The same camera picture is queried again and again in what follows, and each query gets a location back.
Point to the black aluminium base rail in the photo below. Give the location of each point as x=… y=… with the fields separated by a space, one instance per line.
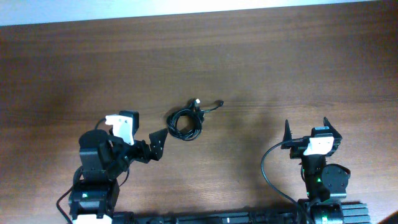
x=354 y=213

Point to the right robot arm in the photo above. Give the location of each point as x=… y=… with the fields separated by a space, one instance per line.
x=325 y=183

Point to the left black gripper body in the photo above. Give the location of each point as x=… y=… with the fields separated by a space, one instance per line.
x=125 y=154

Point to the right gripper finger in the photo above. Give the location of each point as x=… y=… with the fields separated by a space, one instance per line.
x=334 y=132
x=287 y=138

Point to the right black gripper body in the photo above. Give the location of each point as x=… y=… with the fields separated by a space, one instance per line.
x=300 y=149

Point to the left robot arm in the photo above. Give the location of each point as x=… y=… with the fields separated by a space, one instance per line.
x=104 y=157

